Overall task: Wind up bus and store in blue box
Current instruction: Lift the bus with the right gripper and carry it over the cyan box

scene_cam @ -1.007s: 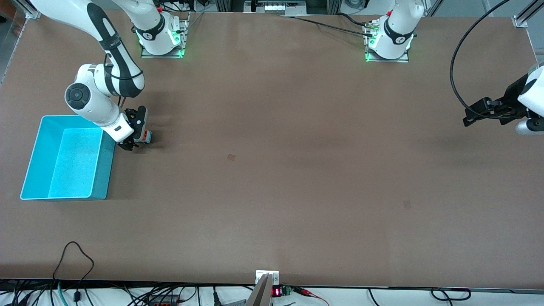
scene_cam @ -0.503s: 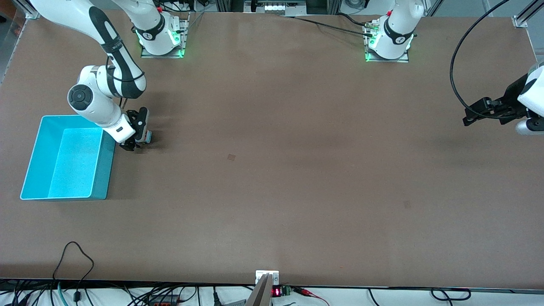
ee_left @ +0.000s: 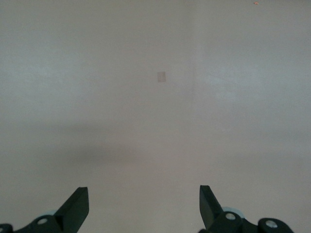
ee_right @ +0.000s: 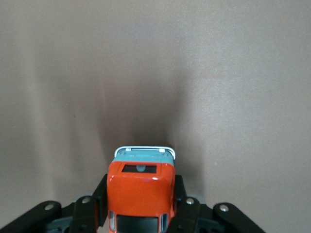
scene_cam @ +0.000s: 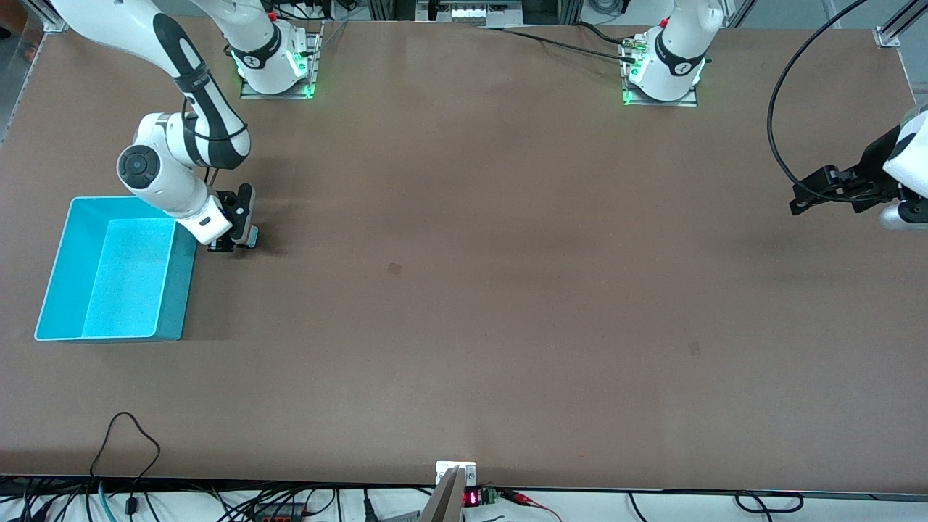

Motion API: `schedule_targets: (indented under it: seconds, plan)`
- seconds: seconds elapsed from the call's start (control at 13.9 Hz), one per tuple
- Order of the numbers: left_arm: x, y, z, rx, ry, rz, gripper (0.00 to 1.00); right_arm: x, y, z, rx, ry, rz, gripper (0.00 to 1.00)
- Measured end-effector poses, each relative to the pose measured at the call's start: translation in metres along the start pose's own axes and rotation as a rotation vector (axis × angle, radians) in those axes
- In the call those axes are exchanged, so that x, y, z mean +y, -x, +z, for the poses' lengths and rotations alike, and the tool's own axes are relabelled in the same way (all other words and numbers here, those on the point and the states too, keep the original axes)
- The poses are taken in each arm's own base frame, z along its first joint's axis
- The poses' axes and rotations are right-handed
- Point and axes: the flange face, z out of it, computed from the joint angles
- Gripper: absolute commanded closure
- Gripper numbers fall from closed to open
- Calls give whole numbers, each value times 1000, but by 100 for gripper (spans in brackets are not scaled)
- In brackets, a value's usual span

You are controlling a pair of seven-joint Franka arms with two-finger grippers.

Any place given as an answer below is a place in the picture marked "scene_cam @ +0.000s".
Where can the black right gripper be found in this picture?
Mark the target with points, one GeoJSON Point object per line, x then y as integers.
{"type": "Point", "coordinates": [226, 246]}

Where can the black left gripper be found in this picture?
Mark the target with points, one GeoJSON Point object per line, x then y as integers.
{"type": "Point", "coordinates": [872, 172]}

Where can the orange toy bus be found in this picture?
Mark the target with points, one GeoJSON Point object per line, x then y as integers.
{"type": "Point", "coordinates": [252, 238]}

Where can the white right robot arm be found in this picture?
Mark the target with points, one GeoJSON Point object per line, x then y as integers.
{"type": "Point", "coordinates": [152, 170]}

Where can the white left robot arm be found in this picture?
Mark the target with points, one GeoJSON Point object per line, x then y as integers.
{"type": "Point", "coordinates": [674, 65]}

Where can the blue plastic box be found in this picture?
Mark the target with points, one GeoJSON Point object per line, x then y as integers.
{"type": "Point", "coordinates": [116, 275]}

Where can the power strip red switches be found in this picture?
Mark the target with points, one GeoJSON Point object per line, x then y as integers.
{"type": "Point", "coordinates": [279, 515]}

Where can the white lit device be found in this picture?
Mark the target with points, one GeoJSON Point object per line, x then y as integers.
{"type": "Point", "coordinates": [478, 11]}

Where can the red digit display module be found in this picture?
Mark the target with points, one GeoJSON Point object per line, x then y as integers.
{"type": "Point", "coordinates": [472, 498]}

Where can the green terminal block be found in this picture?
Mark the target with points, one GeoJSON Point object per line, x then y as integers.
{"type": "Point", "coordinates": [488, 496]}

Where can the aluminium frame profile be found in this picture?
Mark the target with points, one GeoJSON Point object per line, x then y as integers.
{"type": "Point", "coordinates": [47, 18]}
{"type": "Point", "coordinates": [570, 9]}
{"type": "Point", "coordinates": [391, 9]}
{"type": "Point", "coordinates": [895, 32]}

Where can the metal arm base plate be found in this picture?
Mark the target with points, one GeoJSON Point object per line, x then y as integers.
{"type": "Point", "coordinates": [312, 65]}
{"type": "Point", "coordinates": [692, 100]}

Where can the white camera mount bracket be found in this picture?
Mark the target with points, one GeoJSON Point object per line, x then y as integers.
{"type": "Point", "coordinates": [467, 470]}

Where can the grey camera mount bar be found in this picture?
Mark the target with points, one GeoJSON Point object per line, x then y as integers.
{"type": "Point", "coordinates": [444, 500]}

